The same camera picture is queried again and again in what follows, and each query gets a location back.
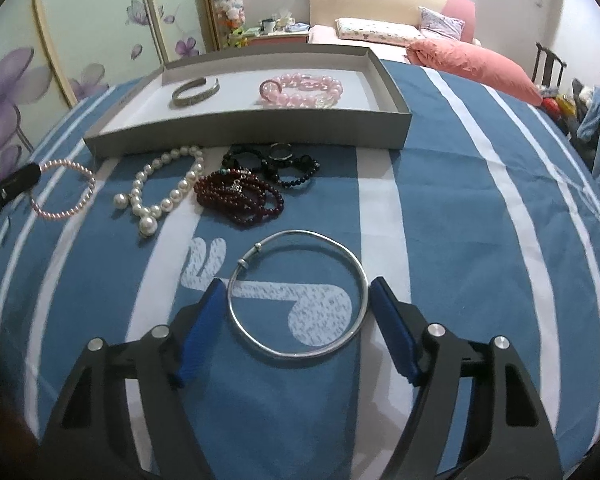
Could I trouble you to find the black bead bracelet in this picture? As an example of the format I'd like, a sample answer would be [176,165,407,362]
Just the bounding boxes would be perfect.
[221,144,322,190]

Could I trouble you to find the patterned white pillow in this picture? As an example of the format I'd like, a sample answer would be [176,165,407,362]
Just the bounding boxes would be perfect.
[335,16,423,42]

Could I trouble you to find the blue white striped cloth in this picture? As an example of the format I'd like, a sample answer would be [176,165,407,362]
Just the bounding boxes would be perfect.
[0,45,600,480]

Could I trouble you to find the dark red bead bracelet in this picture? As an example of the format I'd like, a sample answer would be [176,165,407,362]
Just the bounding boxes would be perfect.
[194,169,285,228]

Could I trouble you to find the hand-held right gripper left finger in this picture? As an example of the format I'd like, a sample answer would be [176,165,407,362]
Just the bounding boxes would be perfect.
[36,277,227,480]

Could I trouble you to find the pink bead bracelet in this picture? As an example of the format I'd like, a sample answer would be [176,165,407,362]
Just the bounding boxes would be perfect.
[259,74,344,109]

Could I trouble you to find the dark ring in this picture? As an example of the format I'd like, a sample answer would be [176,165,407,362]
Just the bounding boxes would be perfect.
[267,141,297,162]

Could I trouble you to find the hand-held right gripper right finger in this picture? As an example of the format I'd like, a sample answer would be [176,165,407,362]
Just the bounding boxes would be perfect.
[369,276,565,480]

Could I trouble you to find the wardrobe with flower print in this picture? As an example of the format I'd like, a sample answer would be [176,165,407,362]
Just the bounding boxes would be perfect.
[0,0,216,196]

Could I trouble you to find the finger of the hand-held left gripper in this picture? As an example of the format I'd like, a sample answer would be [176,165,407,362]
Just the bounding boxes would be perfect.
[0,160,42,233]

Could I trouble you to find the pink and beige nightstand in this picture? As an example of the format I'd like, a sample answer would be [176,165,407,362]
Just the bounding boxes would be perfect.
[245,24,311,50]

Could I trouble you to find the grey cardboard box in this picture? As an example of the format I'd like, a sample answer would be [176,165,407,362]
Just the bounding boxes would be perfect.
[82,45,412,157]

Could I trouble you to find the small pink pearl bracelet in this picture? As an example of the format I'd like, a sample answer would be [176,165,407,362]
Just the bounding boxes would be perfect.
[29,159,97,221]

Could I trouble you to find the large white pearl bracelet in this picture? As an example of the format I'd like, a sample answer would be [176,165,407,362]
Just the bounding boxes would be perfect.
[112,145,206,238]

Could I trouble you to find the silver bangle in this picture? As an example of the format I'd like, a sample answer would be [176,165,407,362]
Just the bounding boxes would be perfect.
[226,230,370,359]

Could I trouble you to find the silver cuff bracelet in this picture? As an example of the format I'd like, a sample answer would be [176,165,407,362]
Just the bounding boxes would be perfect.
[172,77,220,108]

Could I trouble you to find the dark wooden chair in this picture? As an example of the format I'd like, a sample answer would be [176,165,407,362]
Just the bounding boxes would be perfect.
[532,42,567,91]

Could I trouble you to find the folded pink quilt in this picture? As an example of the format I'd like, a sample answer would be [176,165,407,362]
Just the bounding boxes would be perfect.
[406,39,545,107]

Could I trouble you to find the colourful toys on chair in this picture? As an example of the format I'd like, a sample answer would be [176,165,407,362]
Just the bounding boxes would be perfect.
[540,85,581,126]

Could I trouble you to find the column of plush toys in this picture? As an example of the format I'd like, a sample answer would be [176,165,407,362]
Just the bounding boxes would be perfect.
[210,0,248,51]

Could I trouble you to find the small floral pillow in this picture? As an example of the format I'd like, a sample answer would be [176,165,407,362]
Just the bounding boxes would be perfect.
[417,6,466,41]

